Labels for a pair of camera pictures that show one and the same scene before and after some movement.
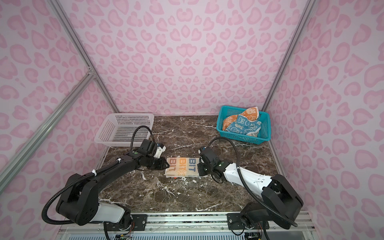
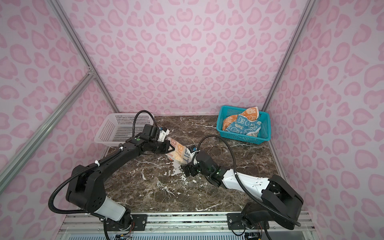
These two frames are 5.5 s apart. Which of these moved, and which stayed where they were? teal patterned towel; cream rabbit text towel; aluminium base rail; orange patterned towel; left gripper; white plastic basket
Moved: cream rabbit text towel; left gripper
Stayed: teal patterned towel; white plastic basket; orange patterned towel; aluminium base rail
